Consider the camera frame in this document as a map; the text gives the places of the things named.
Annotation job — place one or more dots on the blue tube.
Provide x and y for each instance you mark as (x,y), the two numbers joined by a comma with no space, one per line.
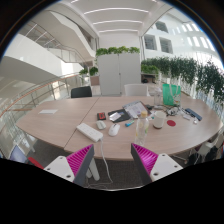
(129,123)

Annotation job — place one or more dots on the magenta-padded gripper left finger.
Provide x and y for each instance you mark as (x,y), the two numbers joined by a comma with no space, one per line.
(80,160)

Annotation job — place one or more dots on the clear bottle with beige cap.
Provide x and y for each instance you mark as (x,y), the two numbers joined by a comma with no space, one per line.
(141,130)

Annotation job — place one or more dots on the green tote bag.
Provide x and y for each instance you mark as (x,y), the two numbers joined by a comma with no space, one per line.
(171,95)

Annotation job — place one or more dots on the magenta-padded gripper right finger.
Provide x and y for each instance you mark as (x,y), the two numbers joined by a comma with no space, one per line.
(146,160)

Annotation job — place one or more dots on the clear lidded water jar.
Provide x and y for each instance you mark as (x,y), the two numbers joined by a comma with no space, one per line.
(157,97)

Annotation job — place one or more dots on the white card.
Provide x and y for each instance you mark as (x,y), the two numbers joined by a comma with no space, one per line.
(115,116)

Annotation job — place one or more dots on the red chair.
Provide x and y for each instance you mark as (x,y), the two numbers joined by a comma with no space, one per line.
(35,162)

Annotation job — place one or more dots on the red and black small case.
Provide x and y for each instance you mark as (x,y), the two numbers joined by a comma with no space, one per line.
(101,116)

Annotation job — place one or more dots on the black office chair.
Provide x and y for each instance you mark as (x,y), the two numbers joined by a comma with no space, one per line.
(81,92)

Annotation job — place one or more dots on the open laptop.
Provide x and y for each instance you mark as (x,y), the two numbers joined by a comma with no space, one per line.
(16,155)

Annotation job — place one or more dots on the green hedge plants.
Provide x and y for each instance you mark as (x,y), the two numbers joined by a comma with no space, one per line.
(186,71)

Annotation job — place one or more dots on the potted plants in planter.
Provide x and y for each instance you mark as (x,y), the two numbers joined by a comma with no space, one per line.
(93,71)

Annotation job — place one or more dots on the white cabinet with plants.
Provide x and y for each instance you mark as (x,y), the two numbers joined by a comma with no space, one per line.
(119,73)

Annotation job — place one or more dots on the black notebook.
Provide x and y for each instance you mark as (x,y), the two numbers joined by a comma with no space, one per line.
(125,116)

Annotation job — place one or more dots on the white computer mouse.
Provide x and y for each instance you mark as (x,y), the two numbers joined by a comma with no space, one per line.
(114,130)

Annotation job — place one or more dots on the small white device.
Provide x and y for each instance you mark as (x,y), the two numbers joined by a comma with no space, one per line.
(101,125)

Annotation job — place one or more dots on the white office chair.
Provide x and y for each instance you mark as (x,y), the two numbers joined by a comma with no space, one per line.
(136,90)

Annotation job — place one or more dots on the clear plastic packet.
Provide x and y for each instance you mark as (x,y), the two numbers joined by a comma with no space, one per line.
(186,117)

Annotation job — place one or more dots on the white paper sheet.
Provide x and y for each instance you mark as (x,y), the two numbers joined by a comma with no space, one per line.
(48,111)

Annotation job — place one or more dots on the dark blue keyboard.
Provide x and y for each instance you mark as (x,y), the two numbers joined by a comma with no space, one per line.
(193,114)

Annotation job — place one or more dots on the flat round red coaster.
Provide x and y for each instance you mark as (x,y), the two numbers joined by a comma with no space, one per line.
(171,123)

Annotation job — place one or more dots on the printed booklet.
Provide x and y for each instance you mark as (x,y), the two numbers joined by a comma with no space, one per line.
(135,108)

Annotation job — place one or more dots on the white paper cup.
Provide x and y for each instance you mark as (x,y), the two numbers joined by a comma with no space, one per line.
(159,120)

